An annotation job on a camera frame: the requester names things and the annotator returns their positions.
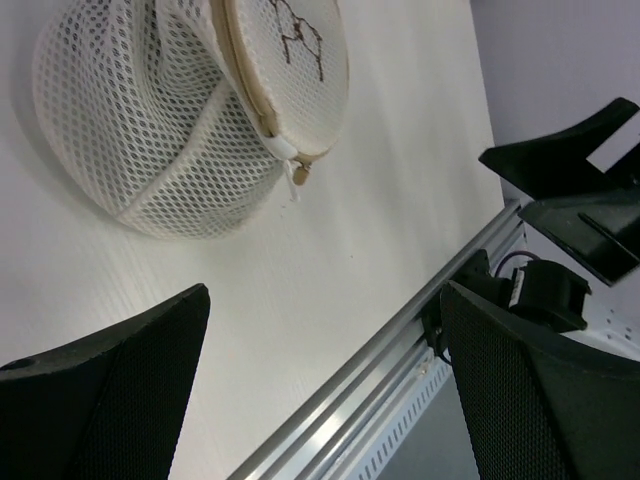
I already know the aluminium table edge rail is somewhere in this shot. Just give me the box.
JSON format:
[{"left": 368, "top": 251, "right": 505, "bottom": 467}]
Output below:
[{"left": 231, "top": 200, "right": 522, "bottom": 479}]

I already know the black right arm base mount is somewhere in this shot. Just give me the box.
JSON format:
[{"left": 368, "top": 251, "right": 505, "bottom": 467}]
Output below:
[{"left": 451, "top": 249, "right": 591, "bottom": 333}]

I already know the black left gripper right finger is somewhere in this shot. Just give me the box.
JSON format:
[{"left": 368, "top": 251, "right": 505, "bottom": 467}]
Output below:
[{"left": 440, "top": 282, "right": 639, "bottom": 479}]

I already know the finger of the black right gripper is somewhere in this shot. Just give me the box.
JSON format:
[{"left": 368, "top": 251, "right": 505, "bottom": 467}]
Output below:
[
  {"left": 479, "top": 97, "right": 639, "bottom": 193},
  {"left": 519, "top": 194, "right": 639, "bottom": 286}
]

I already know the white slotted cable duct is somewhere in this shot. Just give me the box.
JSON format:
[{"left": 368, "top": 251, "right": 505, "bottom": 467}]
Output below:
[{"left": 341, "top": 361, "right": 451, "bottom": 480}]

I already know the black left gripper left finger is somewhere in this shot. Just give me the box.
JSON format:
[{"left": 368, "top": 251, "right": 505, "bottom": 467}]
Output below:
[{"left": 1, "top": 284, "right": 210, "bottom": 479}]

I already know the white mesh laundry bag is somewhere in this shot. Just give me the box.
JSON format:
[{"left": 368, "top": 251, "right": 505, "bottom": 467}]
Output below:
[{"left": 33, "top": 1, "right": 349, "bottom": 239}]

